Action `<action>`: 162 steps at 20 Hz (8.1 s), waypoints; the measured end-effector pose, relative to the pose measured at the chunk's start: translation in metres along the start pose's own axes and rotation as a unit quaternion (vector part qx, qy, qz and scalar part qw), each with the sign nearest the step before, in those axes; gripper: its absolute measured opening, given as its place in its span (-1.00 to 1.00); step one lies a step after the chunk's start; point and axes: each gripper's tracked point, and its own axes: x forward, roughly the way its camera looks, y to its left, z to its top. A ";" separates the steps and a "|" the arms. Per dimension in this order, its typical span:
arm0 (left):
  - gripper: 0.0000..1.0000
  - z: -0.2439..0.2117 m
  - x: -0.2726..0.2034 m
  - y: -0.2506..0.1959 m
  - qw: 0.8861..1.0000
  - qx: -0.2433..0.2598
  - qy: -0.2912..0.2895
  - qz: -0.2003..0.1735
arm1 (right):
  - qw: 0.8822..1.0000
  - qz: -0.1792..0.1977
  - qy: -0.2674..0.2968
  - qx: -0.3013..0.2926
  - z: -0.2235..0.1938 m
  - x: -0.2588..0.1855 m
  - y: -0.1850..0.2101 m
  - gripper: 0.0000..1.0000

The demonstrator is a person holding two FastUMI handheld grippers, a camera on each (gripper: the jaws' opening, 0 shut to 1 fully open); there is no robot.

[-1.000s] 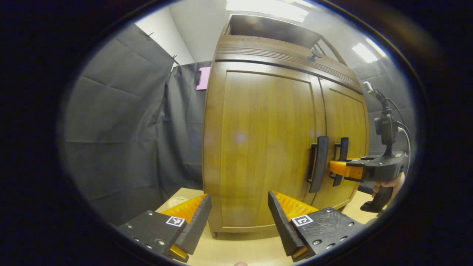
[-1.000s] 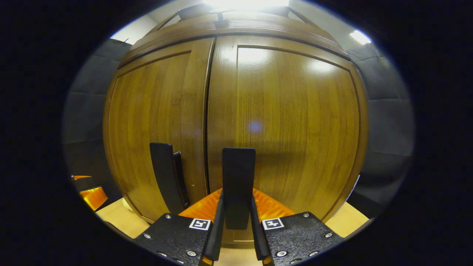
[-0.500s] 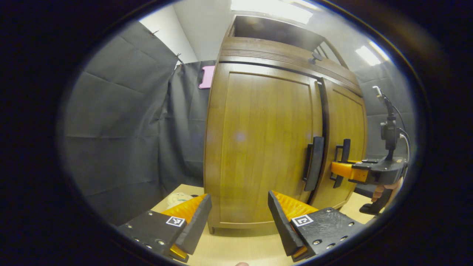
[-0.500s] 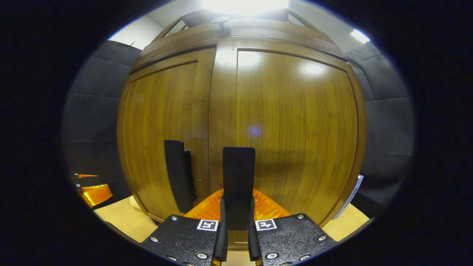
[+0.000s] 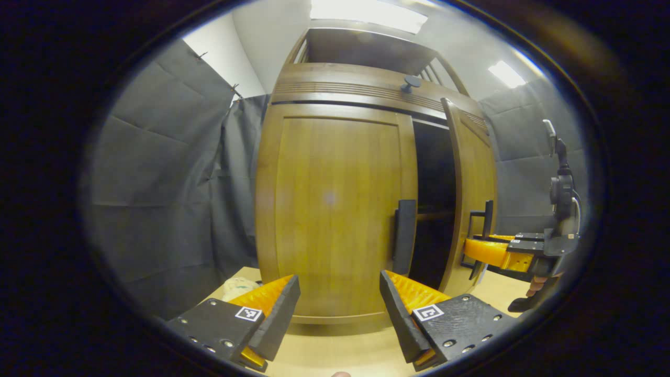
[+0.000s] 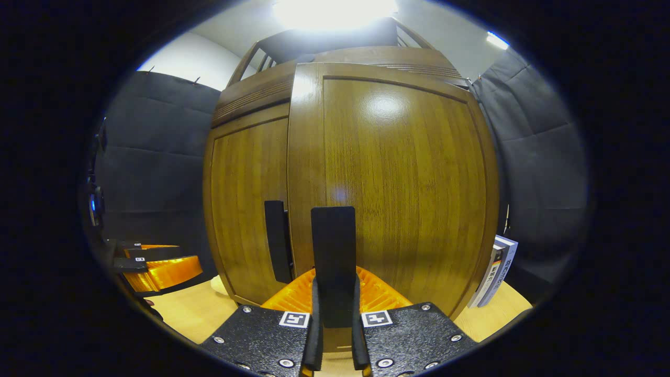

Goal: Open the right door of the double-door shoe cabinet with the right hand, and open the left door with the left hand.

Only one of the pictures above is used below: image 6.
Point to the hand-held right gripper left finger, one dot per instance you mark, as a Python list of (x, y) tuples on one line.
[(314, 340)]

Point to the wooden double-door shoe cabinet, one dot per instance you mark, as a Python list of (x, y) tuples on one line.
[(335, 39)]

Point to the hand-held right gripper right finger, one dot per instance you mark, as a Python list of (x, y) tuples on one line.
[(359, 340)]

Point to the wooden cabinet door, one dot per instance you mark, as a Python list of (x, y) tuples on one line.
[(241, 199), (408, 183)]

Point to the ceiling light panel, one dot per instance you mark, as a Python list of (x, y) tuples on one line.
[(335, 13), (497, 40)]

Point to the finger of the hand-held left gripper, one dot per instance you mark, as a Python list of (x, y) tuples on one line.
[(157, 253), (128, 265)]

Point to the white paperback book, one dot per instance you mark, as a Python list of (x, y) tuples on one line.
[(505, 267)]

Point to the black spine book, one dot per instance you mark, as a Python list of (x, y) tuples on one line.
[(488, 283)]

